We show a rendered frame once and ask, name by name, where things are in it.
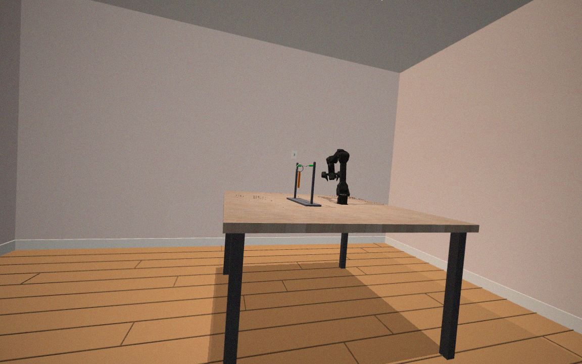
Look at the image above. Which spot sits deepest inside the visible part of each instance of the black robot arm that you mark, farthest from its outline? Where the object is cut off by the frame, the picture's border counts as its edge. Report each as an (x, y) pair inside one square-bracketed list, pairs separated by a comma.
[(342, 188)]

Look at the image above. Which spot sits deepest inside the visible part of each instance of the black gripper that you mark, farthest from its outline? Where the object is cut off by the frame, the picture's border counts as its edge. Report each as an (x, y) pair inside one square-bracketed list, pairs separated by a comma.
[(324, 174)]

